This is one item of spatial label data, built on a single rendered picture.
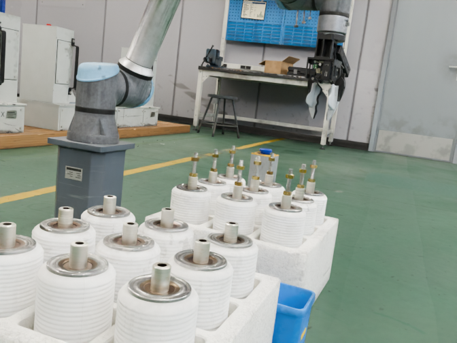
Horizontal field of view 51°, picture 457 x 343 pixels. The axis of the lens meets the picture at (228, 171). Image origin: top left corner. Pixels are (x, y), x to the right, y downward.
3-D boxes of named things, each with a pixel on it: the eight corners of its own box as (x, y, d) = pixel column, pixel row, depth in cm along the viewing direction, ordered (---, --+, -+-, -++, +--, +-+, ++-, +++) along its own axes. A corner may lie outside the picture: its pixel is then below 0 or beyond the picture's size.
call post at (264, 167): (238, 249, 154) (250, 153, 149) (245, 243, 161) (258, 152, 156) (259, 254, 152) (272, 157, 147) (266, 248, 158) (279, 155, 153)
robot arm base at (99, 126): (55, 137, 139) (57, 103, 138) (87, 135, 154) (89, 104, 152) (99, 145, 135) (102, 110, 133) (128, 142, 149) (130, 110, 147)
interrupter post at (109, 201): (98, 214, 86) (100, 196, 86) (107, 211, 88) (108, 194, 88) (110, 216, 85) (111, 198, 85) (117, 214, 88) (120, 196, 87)
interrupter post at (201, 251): (188, 263, 67) (191, 240, 67) (196, 258, 69) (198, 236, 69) (204, 267, 66) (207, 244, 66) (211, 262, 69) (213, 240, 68)
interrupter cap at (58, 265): (32, 269, 59) (32, 264, 59) (73, 253, 66) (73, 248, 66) (83, 284, 56) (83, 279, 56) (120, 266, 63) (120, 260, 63)
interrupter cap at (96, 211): (77, 214, 85) (78, 209, 84) (103, 206, 92) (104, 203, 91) (114, 222, 82) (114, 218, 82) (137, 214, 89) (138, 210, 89)
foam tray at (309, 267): (138, 288, 116) (145, 216, 113) (207, 248, 152) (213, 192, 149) (294, 335, 102) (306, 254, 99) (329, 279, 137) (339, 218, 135)
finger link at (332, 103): (320, 120, 121) (321, 83, 120) (328, 120, 126) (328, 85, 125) (332, 120, 120) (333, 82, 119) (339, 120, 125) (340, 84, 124)
